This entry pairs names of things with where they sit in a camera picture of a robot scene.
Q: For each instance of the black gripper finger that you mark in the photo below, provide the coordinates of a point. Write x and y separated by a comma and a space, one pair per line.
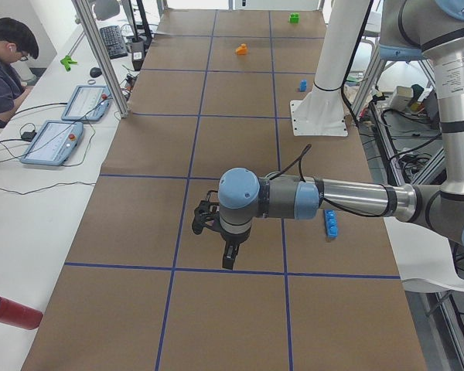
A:
229, 256

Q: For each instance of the orange trapezoid block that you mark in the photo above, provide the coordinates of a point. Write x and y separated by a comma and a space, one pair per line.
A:
242, 49

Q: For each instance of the long blue block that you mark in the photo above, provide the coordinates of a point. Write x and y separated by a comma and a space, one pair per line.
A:
331, 223

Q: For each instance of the small blue block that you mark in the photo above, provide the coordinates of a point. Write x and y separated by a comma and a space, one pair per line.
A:
303, 86

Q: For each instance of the white paper sheet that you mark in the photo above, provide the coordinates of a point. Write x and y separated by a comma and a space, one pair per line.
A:
423, 258

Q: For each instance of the far teach pendant tablet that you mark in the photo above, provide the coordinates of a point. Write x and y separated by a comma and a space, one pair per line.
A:
87, 103

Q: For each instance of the teach pendant tablet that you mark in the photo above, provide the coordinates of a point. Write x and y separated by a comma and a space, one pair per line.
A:
87, 103
54, 143

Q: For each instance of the near teach pendant tablet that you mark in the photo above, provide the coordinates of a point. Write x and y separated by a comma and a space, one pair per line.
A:
54, 143

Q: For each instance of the black computer mouse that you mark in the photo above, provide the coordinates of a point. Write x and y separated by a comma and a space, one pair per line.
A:
95, 72

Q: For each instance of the white box on floor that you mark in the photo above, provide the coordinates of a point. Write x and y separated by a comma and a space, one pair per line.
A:
400, 98

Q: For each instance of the green block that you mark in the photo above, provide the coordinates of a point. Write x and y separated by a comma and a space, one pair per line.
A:
294, 18

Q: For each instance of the black keyboard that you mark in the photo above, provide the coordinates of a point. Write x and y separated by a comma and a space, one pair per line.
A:
114, 41

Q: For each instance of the red cardboard tube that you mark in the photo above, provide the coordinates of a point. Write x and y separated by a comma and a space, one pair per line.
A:
19, 315

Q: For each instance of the green plastic clamp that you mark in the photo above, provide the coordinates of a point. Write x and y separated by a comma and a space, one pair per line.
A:
68, 62

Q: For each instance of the seated person dark shirt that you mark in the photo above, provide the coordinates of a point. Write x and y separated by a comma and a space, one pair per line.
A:
17, 43

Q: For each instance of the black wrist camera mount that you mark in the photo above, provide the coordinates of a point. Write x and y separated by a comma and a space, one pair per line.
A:
206, 215

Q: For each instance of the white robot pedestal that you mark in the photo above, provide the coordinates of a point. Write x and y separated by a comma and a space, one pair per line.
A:
321, 112

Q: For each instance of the aluminium frame post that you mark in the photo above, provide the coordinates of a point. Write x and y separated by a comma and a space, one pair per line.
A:
83, 10

